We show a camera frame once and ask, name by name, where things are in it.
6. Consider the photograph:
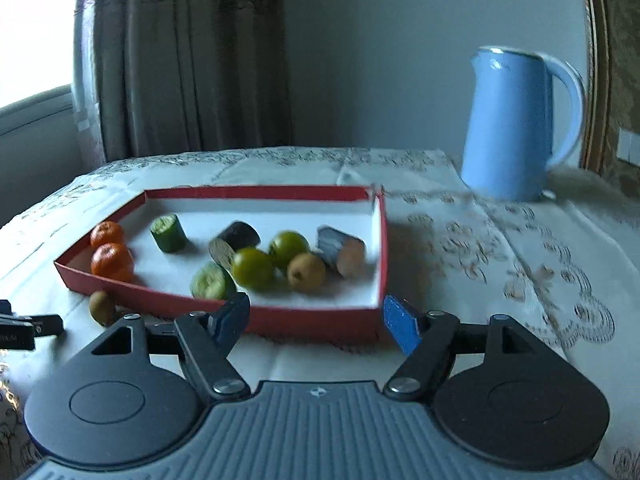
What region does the orange mandarin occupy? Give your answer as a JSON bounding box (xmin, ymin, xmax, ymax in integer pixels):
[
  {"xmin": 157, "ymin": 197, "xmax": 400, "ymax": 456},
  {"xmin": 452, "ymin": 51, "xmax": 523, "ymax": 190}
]
[
  {"xmin": 90, "ymin": 243, "xmax": 134, "ymax": 282},
  {"xmin": 90, "ymin": 221, "xmax": 125, "ymax": 249}
]

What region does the green cut cucumber piece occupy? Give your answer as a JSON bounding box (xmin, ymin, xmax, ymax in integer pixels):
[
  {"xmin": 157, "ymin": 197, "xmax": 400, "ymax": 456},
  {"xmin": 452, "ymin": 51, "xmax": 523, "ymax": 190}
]
[{"xmin": 150, "ymin": 214, "xmax": 188, "ymax": 254}]

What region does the white embroidered tablecloth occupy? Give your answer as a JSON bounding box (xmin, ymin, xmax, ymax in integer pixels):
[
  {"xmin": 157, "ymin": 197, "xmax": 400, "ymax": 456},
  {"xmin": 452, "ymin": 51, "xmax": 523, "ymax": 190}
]
[{"xmin": 1, "ymin": 148, "xmax": 639, "ymax": 479}]

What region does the window frame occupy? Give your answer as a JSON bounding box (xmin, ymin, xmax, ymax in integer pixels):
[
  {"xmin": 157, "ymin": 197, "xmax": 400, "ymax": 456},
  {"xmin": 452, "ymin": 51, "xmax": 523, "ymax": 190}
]
[{"xmin": 0, "ymin": 84, "xmax": 73, "ymax": 136}]

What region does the white wall switch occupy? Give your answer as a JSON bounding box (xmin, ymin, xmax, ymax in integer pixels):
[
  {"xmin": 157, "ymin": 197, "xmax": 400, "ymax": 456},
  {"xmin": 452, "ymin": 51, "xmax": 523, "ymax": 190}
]
[{"xmin": 616, "ymin": 128, "xmax": 640, "ymax": 167}]

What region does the brown curtain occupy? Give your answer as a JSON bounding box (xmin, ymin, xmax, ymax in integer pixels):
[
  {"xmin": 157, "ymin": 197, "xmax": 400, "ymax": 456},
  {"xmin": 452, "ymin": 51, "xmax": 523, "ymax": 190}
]
[{"xmin": 72, "ymin": 0, "xmax": 293, "ymax": 168}]

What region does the red shallow cardboard tray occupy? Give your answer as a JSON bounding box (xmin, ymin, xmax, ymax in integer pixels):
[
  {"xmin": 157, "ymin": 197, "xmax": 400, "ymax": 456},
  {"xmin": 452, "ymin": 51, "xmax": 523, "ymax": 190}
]
[{"xmin": 54, "ymin": 185, "xmax": 387, "ymax": 343}]

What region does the gold framed headboard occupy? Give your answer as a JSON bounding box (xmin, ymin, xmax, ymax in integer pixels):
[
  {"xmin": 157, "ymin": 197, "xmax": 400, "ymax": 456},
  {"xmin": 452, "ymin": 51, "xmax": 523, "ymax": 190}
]
[{"xmin": 579, "ymin": 0, "xmax": 639, "ymax": 200}]

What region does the light blue electric kettle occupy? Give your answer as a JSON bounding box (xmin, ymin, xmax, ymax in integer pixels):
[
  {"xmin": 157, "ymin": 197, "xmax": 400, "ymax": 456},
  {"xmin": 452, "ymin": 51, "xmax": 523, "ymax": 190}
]
[{"xmin": 460, "ymin": 46, "xmax": 586, "ymax": 202}]

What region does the brown longan on table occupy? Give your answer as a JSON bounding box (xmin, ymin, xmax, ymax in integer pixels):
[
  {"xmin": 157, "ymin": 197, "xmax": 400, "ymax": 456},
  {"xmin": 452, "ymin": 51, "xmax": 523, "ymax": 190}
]
[{"xmin": 89, "ymin": 290, "xmax": 118, "ymax": 327}]

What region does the dark sugarcane piece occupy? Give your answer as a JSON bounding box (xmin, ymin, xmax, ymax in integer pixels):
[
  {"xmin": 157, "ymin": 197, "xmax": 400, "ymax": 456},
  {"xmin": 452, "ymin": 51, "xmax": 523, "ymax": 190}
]
[
  {"xmin": 208, "ymin": 221, "xmax": 260, "ymax": 271},
  {"xmin": 317, "ymin": 226, "xmax": 366, "ymax": 278}
]

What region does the green tomato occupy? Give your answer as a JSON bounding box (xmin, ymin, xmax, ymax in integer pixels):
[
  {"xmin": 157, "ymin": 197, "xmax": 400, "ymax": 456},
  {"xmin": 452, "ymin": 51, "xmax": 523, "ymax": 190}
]
[
  {"xmin": 268, "ymin": 231, "xmax": 309, "ymax": 272},
  {"xmin": 231, "ymin": 247, "xmax": 274, "ymax": 290}
]

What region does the brown longan fruit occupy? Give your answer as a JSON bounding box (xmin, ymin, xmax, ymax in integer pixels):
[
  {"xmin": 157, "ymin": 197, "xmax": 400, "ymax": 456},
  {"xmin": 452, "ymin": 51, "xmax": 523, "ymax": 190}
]
[{"xmin": 286, "ymin": 252, "xmax": 326, "ymax": 294}]

